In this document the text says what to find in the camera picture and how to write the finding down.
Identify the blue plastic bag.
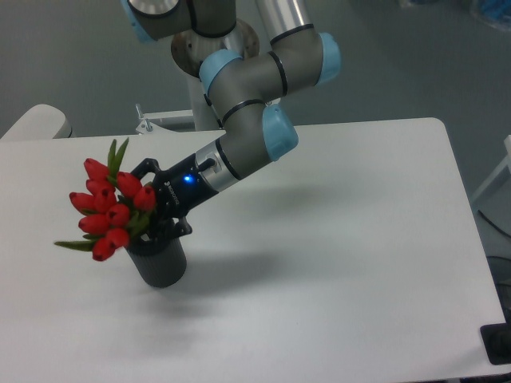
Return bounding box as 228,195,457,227
470,0,510,31

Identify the black cable on floor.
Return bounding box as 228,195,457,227
477,208,511,235

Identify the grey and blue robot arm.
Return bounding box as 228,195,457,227
122,1,341,240

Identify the white pedestal base frame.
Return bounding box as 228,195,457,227
135,104,195,135

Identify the dark grey ribbed vase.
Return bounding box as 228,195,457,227
126,238,187,288

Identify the black device at table edge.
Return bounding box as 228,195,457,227
480,323,510,365

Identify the white furniture at right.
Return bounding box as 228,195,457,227
469,136,510,210

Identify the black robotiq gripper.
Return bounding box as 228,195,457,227
130,154,218,243

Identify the white chair armrest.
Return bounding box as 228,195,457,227
1,104,75,142

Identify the red tulip bouquet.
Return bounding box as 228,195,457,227
54,140,157,262

